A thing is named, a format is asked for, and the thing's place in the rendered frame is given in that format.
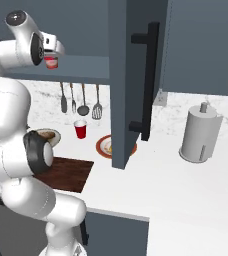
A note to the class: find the grey hanging ladle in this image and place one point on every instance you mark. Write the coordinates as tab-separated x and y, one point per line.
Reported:
83	109

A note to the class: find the grey paper towel holder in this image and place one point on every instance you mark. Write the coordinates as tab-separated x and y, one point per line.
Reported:
201	133

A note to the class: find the grey wall outlet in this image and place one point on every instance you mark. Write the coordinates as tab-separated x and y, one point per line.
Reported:
160	98

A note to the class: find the red plastic cup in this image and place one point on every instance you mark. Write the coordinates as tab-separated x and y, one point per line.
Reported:
81	130

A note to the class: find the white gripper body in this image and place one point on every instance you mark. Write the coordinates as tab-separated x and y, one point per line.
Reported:
59	49

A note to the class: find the red jam jar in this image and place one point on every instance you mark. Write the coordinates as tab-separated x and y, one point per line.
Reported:
51	63

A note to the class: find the yellow pastry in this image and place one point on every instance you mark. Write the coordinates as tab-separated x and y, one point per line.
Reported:
108	148

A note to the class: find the orange rimmed plate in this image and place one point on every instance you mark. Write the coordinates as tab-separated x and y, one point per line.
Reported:
102	148

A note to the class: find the dark brown cutting board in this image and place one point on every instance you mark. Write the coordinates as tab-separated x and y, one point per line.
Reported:
69	173

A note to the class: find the slate blue base cabinet door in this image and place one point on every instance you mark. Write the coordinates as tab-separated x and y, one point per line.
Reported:
117	235

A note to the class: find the grey hanging spatula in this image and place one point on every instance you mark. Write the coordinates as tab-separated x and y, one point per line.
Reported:
63	105

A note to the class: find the brown pastry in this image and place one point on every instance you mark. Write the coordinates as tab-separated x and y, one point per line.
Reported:
47	134

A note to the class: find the slate blue open cabinet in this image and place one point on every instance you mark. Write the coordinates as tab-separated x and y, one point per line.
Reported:
82	36

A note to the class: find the dark grey dishwasher front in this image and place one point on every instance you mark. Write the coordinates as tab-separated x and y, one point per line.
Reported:
12	230

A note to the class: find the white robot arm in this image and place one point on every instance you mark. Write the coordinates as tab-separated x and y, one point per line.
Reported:
16	156

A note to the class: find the slate blue closed cabinet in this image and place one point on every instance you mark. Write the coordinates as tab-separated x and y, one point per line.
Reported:
202	43

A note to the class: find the grey hanging fork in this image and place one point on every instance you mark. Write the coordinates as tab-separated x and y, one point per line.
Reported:
73	103

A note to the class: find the grey hanging slotted turner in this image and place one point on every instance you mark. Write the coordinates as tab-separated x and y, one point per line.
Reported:
97	111

